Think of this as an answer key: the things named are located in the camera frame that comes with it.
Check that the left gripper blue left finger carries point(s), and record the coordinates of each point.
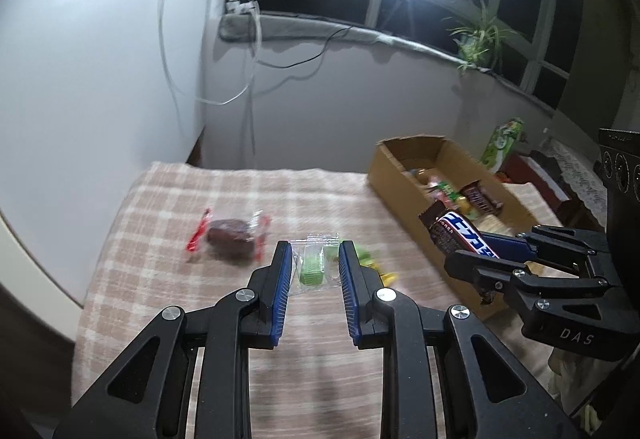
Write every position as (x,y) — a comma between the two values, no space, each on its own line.
(184,362)

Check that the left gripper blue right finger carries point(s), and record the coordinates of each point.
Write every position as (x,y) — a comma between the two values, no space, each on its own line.
(443,365)

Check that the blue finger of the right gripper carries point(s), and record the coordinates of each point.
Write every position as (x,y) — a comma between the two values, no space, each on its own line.
(487,275)
(509,248)

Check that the snickers bar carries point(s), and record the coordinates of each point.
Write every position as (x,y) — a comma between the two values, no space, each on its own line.
(451,231)

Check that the dark green candy packet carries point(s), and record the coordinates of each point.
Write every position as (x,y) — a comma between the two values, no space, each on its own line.
(450,192)

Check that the round chocolate ball candy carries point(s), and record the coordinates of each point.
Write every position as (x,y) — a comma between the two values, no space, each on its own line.
(427,177)

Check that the clear packet green candy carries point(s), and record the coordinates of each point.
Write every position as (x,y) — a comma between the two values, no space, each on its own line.
(315,263)

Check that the right hand white glove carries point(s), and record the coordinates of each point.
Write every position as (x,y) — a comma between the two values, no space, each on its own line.
(572,382)

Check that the dark brown chocolate bar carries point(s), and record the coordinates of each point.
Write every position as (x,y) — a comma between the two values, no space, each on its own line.
(481,199)

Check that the yellow candy packet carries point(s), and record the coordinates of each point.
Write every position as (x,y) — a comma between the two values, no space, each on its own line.
(388,279)

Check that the green drink carton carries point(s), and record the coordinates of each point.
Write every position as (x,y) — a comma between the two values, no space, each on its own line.
(500,144)

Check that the brown cardboard box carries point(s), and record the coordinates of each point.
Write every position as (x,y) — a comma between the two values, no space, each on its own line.
(409,174)

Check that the light green snack packet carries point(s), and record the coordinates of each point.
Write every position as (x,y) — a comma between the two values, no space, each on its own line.
(365,258)

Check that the red wrapped brown cake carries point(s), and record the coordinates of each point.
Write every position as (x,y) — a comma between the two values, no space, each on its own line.
(231,239)

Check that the pink plaid tablecloth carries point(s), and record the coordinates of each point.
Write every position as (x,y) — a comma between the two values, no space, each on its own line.
(316,383)

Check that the green potted plant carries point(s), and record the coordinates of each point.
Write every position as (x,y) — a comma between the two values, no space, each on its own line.
(480,42)

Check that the white cabinet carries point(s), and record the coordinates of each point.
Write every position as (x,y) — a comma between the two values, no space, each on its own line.
(92,92)

